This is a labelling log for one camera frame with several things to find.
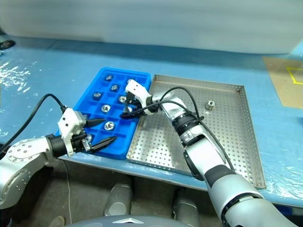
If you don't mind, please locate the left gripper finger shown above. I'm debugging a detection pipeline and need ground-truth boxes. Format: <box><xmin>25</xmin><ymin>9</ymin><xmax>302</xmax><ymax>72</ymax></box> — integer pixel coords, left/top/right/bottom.
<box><xmin>91</xmin><ymin>136</ymin><xmax>118</xmax><ymax>152</ymax></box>
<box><xmin>85</xmin><ymin>119</ymin><xmax>106</xmax><ymax>128</ymax></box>

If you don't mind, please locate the brown cardboard mat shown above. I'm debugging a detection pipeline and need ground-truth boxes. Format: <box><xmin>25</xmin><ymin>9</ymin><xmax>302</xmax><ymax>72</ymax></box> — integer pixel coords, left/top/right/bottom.
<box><xmin>262</xmin><ymin>56</ymin><xmax>303</xmax><ymax>109</ymax></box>

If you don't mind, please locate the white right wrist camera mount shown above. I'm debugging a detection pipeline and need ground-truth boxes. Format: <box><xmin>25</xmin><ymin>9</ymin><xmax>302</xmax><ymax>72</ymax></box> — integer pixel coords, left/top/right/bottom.
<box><xmin>125</xmin><ymin>79</ymin><xmax>152</xmax><ymax>106</ymax></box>

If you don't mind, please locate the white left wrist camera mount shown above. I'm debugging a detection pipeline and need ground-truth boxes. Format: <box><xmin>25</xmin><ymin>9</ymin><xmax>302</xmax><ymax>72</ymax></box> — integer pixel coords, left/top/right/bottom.
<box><xmin>58</xmin><ymin>107</ymin><xmax>87</xmax><ymax>157</ymax></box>

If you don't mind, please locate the blue compartment tray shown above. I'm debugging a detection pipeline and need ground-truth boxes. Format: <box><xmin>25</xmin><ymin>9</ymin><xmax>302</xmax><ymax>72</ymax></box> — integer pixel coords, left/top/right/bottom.
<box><xmin>54</xmin><ymin>67</ymin><xmax>152</xmax><ymax>161</ymax></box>

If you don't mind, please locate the perforated metal tray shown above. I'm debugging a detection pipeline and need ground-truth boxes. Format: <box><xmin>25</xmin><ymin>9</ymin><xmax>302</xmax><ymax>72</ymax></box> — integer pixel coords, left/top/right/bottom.
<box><xmin>126</xmin><ymin>74</ymin><xmax>267</xmax><ymax>191</ymax></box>

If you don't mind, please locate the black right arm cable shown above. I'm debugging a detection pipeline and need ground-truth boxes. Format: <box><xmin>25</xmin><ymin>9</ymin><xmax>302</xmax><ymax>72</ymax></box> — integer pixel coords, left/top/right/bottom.
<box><xmin>138</xmin><ymin>87</ymin><xmax>235</xmax><ymax>175</ymax></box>

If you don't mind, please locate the grey rounded cylinder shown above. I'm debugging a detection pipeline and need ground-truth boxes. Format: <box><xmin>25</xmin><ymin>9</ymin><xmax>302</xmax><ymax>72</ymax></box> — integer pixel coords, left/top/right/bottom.
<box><xmin>171</xmin><ymin>188</ymin><xmax>202</xmax><ymax>227</ymax></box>
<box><xmin>104</xmin><ymin>183</ymin><xmax>133</xmax><ymax>217</ymax></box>

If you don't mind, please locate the tan shoe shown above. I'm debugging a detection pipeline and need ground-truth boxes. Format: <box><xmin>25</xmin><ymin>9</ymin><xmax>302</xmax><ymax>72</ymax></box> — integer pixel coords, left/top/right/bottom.
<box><xmin>46</xmin><ymin>215</ymin><xmax>66</xmax><ymax>227</ymax></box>

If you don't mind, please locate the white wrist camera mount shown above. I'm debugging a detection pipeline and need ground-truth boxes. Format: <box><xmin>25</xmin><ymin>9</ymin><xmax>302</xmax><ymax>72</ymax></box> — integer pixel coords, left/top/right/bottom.
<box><xmin>125</xmin><ymin>79</ymin><xmax>152</xmax><ymax>106</ymax></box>
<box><xmin>58</xmin><ymin>107</ymin><xmax>87</xmax><ymax>157</ymax></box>

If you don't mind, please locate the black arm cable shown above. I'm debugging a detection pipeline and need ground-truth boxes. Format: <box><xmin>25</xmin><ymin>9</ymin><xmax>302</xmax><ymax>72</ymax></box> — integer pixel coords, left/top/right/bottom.
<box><xmin>0</xmin><ymin>94</ymin><xmax>67</xmax><ymax>154</ymax></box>
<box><xmin>138</xmin><ymin>87</ymin><xmax>235</xmax><ymax>175</ymax></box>

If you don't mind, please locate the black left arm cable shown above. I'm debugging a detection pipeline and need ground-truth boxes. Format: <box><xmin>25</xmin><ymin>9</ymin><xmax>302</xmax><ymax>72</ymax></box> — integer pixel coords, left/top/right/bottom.
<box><xmin>0</xmin><ymin>94</ymin><xmax>67</xmax><ymax>154</ymax></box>

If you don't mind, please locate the dark grey curved body shell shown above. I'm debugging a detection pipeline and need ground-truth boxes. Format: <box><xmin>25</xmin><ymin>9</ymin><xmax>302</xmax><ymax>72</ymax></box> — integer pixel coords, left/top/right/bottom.
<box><xmin>71</xmin><ymin>214</ymin><xmax>171</xmax><ymax>227</ymax></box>

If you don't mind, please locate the black round object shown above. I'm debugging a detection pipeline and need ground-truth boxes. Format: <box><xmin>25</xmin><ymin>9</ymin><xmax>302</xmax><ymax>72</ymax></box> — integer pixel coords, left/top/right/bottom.
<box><xmin>0</xmin><ymin>40</ymin><xmax>16</xmax><ymax>50</ymax></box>

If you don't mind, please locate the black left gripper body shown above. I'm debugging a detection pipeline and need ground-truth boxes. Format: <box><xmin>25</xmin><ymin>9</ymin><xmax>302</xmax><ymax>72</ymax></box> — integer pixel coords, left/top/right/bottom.
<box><xmin>71</xmin><ymin>133</ymin><xmax>94</xmax><ymax>153</ymax></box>

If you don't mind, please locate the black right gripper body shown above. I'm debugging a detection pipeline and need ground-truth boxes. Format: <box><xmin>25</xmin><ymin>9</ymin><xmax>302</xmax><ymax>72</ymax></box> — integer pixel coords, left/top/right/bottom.
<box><xmin>126</xmin><ymin>92</ymin><xmax>144</xmax><ymax>111</ymax></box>

